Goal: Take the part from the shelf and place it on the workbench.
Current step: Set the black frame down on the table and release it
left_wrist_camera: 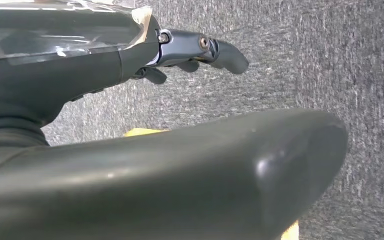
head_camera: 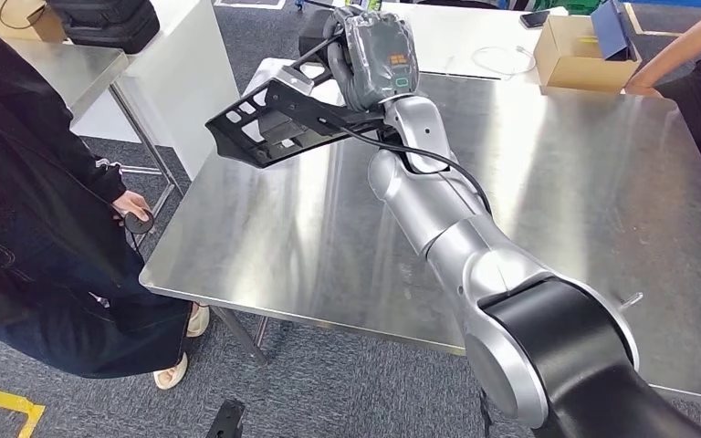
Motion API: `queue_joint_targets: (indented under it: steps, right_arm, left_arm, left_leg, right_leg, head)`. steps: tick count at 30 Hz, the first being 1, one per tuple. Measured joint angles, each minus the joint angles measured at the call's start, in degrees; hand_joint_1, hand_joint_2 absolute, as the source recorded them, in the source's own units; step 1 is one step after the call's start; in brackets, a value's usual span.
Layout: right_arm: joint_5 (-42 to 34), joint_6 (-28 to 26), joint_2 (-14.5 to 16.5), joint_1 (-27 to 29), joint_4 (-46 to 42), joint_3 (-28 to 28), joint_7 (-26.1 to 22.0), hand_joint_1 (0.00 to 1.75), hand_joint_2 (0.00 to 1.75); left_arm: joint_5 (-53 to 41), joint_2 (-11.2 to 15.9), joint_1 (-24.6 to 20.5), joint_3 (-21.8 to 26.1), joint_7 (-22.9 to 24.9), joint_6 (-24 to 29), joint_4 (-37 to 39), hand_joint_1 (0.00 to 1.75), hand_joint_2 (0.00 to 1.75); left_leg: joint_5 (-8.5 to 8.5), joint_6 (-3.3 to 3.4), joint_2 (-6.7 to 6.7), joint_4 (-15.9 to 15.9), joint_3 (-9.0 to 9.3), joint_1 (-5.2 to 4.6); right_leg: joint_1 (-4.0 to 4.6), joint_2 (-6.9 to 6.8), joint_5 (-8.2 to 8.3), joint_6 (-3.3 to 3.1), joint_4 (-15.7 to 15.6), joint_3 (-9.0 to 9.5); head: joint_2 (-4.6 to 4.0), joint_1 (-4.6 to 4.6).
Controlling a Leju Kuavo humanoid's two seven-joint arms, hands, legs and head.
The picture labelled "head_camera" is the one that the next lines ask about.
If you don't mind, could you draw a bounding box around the person's left hand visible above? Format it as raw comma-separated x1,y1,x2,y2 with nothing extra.
111,190,153,228

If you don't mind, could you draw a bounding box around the person's right hand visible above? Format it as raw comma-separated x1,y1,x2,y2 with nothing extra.
623,83,666,99

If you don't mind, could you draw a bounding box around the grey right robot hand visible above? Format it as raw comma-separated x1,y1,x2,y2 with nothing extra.
323,5,421,114

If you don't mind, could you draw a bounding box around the black round controller puck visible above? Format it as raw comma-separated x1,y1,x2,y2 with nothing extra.
123,208,156,235

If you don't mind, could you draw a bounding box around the long black plastic panel part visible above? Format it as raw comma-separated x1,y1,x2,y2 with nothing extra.
204,30,388,171

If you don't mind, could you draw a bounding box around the large steel workbench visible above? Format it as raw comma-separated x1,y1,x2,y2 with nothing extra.
139,57,701,412

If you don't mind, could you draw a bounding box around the blue tablet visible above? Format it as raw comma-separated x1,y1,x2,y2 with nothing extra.
590,0,639,62

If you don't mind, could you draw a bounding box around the white table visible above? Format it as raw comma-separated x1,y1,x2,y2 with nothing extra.
381,0,570,79

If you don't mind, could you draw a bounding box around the cardboard box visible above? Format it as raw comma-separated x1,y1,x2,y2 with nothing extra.
0,0,68,45
532,15,643,94

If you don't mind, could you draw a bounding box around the black smartphone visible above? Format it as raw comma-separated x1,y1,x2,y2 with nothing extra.
519,8,551,29

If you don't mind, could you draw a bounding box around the white cabinet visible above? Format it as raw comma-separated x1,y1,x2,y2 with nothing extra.
70,0,241,181

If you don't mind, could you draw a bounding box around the beige sandal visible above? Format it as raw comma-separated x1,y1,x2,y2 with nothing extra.
152,352,190,391
185,304,212,339

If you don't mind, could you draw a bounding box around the steel table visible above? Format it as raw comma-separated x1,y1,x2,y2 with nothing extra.
5,38,185,243

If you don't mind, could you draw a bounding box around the black carry bag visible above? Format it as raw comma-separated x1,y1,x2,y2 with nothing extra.
47,0,162,56

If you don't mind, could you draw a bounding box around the yellow floor tape square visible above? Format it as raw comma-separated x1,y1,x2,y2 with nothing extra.
0,381,47,438

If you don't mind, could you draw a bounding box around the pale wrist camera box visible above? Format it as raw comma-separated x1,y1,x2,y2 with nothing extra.
275,64,317,96

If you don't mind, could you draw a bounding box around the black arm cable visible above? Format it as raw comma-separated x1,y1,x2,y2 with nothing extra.
335,123,496,217

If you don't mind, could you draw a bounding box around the black camera bracket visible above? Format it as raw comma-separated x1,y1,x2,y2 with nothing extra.
264,78,400,137

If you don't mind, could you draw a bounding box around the white cable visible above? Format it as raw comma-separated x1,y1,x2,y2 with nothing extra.
470,45,538,78

